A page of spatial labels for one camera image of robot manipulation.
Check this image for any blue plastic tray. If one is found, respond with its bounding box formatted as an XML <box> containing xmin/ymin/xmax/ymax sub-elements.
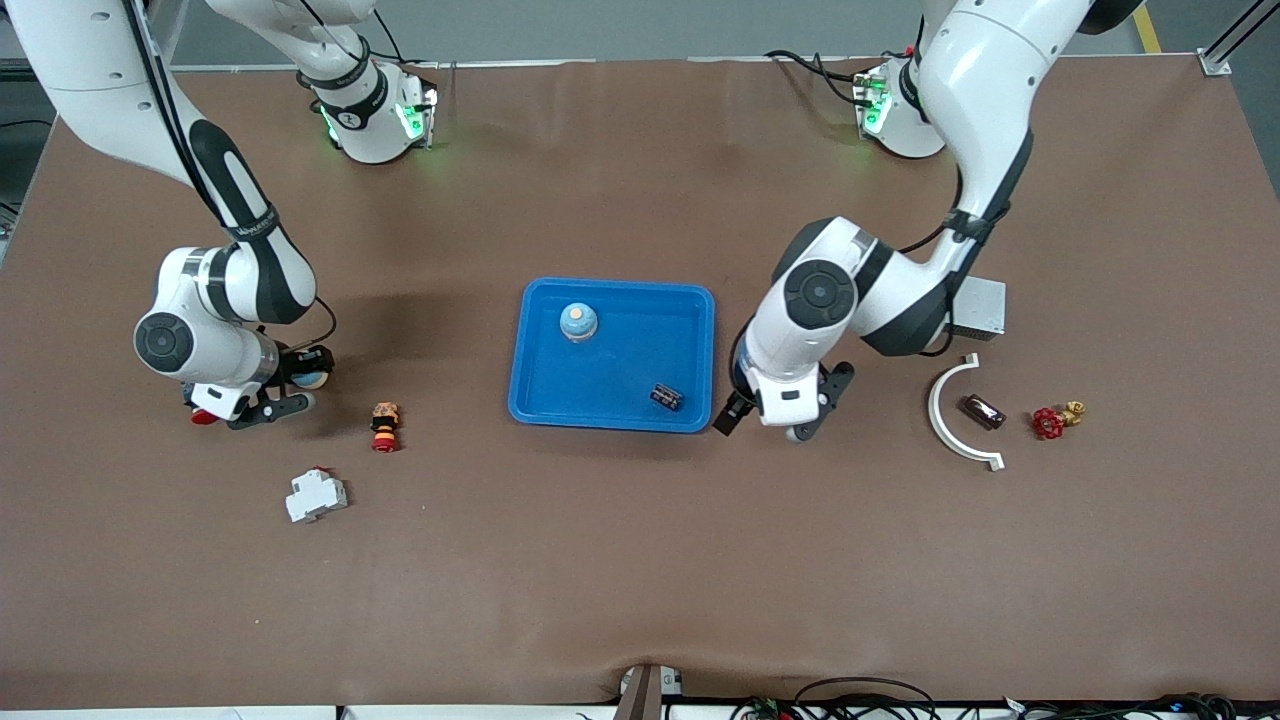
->
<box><xmin>507</xmin><ymin>277</ymin><xmax>717</xmax><ymax>434</ymax></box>

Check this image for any white circuit breaker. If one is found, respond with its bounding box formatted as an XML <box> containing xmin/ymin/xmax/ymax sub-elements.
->
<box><xmin>284</xmin><ymin>466</ymin><xmax>349</xmax><ymax>525</ymax></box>

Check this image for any white semicircular pipe clamp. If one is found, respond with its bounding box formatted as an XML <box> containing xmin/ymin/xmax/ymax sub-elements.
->
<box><xmin>927</xmin><ymin>353</ymin><xmax>1005</xmax><ymax>472</ymax></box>

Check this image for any grey metal power supply box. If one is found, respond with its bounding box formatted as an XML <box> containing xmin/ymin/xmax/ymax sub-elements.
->
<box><xmin>948</xmin><ymin>275</ymin><xmax>1008</xmax><ymax>341</ymax></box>

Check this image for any brass valve with red handwheel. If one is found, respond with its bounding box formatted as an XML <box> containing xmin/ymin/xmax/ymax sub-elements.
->
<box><xmin>1031</xmin><ymin>400</ymin><xmax>1088</xmax><ymax>442</ymax></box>

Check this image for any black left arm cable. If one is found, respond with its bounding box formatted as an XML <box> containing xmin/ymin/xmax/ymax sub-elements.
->
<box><xmin>895</xmin><ymin>165</ymin><xmax>1016</xmax><ymax>256</ymax></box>

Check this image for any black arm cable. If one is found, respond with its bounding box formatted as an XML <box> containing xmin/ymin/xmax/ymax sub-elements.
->
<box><xmin>120</xmin><ymin>0</ymin><xmax>339</xmax><ymax>353</ymax></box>
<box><xmin>895</xmin><ymin>165</ymin><xmax>1016</xmax><ymax>256</ymax></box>

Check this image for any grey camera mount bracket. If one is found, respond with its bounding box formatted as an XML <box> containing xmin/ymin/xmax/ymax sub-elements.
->
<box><xmin>612</xmin><ymin>663</ymin><xmax>686</xmax><ymax>720</ymax></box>

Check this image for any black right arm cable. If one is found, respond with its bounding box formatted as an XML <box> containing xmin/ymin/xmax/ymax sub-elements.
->
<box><xmin>120</xmin><ymin>0</ymin><xmax>339</xmax><ymax>353</ymax></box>

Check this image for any black base cable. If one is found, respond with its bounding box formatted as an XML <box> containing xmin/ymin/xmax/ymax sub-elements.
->
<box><xmin>338</xmin><ymin>12</ymin><xmax>438</xmax><ymax>73</ymax></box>
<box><xmin>765</xmin><ymin>48</ymin><xmax>873</xmax><ymax>107</ymax></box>

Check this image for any black cable bundle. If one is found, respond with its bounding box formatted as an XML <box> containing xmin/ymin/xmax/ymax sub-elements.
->
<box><xmin>728</xmin><ymin>676</ymin><xmax>1246</xmax><ymax>720</ymax></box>

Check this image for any aluminium frame profile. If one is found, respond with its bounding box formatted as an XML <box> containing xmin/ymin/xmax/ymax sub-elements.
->
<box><xmin>1198</xmin><ymin>0</ymin><xmax>1280</xmax><ymax>77</ymax></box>

